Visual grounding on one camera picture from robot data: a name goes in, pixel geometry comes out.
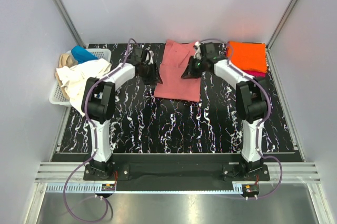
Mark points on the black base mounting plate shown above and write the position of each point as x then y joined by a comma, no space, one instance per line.
175,183

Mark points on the right aluminium frame post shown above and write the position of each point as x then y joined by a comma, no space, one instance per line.
287,13

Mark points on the salmon pink t-shirt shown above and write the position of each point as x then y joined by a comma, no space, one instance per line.
175,60

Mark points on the left aluminium frame post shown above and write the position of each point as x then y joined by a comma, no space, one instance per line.
69,23

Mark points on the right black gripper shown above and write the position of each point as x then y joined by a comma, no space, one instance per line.
190,72

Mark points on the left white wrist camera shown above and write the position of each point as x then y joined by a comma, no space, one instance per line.
149,57

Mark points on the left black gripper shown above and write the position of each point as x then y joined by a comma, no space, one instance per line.
155,78

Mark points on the blue t-shirt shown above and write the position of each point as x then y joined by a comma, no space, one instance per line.
81,55

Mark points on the beige t-shirt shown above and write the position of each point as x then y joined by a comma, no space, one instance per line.
65,59

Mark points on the white t-shirt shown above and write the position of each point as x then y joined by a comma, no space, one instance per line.
74,79

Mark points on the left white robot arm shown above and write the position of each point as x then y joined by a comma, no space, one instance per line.
98,106

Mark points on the white slotted cable duct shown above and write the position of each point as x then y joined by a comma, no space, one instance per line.
104,188

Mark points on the white plastic laundry basket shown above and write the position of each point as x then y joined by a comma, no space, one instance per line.
56,96

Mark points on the folded orange t-shirt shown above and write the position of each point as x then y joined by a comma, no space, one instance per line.
248,56

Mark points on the aluminium frame post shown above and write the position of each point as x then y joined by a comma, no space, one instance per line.
287,13
69,23

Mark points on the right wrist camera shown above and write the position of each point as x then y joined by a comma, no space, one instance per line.
197,54

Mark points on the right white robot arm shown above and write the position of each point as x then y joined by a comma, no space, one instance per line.
253,106

